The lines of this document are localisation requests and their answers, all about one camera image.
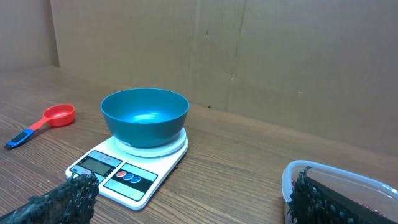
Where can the red scoop blue handle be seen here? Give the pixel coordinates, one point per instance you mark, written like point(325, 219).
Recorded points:
point(55, 116)

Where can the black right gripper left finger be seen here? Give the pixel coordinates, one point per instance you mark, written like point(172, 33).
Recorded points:
point(71, 202)

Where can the clear plastic food container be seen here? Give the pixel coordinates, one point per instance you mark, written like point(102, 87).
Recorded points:
point(370, 192)

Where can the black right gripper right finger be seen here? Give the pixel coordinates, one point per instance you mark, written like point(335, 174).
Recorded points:
point(315, 203)

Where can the red adzuki beans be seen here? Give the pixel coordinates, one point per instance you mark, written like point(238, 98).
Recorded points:
point(376, 211)

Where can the white digital kitchen scale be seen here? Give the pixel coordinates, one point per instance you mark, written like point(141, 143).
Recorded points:
point(130, 175)

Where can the teal plastic bowl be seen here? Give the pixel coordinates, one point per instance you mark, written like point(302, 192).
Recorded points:
point(145, 117)

